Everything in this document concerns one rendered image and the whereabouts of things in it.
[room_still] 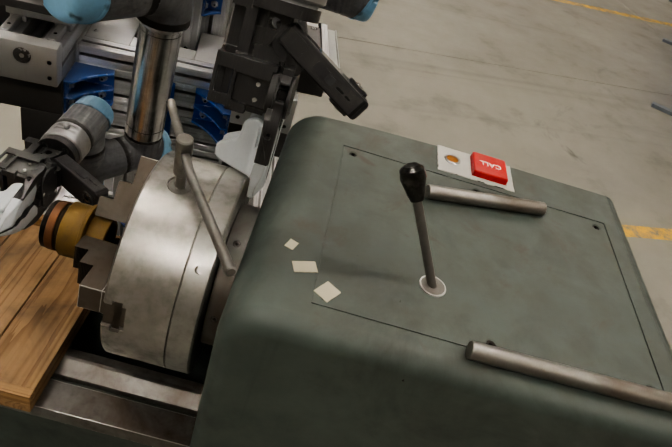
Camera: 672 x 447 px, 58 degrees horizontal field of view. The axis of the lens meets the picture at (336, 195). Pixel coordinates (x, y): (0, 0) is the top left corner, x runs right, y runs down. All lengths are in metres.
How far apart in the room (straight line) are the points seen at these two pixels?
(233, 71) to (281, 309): 0.27
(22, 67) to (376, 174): 0.80
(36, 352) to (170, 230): 0.38
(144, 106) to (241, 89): 0.61
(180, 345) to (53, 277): 0.41
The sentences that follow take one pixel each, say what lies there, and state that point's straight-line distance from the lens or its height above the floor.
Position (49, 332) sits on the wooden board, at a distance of 1.13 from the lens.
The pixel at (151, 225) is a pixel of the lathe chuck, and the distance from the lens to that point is 0.83.
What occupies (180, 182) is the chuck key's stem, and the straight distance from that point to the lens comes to 0.84.
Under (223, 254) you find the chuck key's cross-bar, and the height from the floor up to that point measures 1.33.
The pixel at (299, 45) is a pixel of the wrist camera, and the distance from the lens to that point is 0.63.
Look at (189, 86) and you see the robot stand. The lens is 1.49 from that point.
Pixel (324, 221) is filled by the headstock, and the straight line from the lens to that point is 0.83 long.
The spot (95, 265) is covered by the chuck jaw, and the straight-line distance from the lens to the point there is 0.91.
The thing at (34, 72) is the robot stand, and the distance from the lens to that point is 1.42.
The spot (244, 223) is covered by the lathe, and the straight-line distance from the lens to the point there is 0.89.
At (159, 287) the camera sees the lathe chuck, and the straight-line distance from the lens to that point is 0.82.
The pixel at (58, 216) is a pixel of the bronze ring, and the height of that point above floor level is 1.11.
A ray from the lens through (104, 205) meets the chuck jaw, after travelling 0.98.
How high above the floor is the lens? 1.78
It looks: 37 degrees down
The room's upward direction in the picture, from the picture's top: 19 degrees clockwise
